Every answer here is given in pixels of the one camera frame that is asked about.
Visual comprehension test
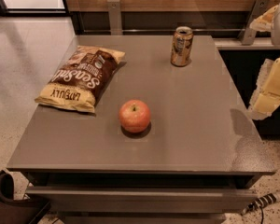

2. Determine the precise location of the black chair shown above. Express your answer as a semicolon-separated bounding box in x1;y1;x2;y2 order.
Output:
0;171;50;224

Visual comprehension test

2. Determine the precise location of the right metal bracket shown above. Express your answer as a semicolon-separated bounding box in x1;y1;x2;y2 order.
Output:
238;0;272;46

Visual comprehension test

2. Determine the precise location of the grey drawer cabinet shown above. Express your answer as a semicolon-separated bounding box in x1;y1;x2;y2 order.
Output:
7;35;274;224

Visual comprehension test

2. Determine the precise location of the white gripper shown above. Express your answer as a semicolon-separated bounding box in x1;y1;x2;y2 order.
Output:
248;3;280;120

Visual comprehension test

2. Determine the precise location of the striped cable on floor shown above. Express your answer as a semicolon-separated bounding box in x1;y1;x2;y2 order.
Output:
241;188;280;217

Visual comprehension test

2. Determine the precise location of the brown sea salt chip bag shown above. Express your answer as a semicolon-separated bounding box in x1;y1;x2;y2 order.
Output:
35;46;125;113

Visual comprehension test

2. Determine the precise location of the metal bracket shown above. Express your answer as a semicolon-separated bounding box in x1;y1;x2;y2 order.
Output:
107;0;123;35
238;0;272;46

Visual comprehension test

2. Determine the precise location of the orange soda can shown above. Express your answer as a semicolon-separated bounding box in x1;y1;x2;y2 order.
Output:
171;26;193;67

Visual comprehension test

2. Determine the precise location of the metal rail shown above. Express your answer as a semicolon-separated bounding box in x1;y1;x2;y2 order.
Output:
82;27;273;35

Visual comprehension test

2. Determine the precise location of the red apple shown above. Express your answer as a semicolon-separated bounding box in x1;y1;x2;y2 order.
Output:
119;100;150;133

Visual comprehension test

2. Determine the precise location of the left metal bracket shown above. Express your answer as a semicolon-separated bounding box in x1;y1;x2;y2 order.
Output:
107;0;123;35

